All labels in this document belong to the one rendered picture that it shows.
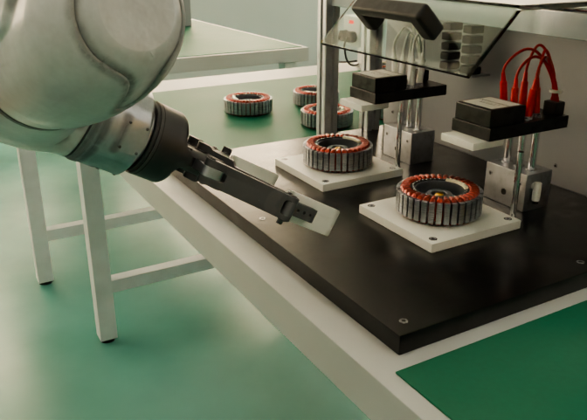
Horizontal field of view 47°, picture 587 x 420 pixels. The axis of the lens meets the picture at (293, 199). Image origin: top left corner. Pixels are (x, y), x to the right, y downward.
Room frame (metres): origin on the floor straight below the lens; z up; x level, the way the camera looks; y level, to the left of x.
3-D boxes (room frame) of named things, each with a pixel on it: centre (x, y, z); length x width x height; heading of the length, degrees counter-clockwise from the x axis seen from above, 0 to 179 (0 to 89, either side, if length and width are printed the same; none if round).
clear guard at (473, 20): (0.77, -0.23, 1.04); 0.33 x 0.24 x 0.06; 120
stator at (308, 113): (1.41, -0.07, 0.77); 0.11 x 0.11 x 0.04
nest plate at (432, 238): (0.82, -0.19, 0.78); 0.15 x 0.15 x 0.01; 30
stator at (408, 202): (0.82, -0.19, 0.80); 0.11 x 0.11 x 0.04
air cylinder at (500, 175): (0.90, -0.32, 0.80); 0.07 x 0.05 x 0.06; 30
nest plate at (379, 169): (1.03, -0.07, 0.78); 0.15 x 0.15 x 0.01; 30
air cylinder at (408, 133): (1.11, -0.20, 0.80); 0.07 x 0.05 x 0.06; 30
